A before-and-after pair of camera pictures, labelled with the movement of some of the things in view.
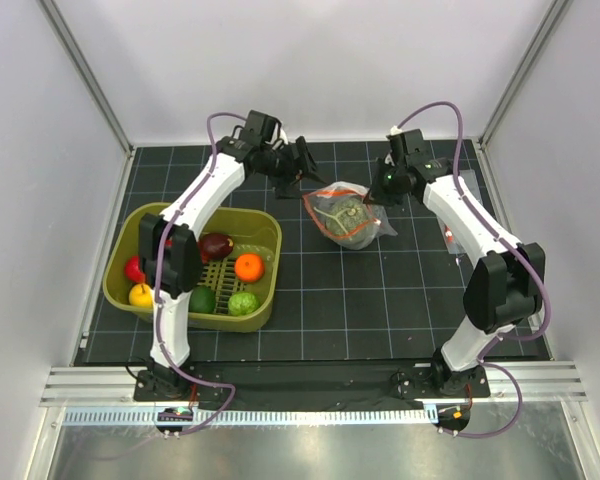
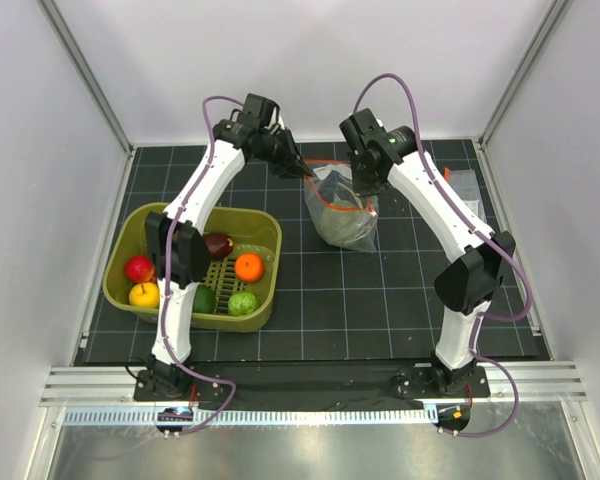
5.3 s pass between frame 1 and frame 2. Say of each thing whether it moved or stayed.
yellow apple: stayed
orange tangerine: stayed
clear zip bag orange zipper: moved
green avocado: stayed
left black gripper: moved
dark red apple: stayed
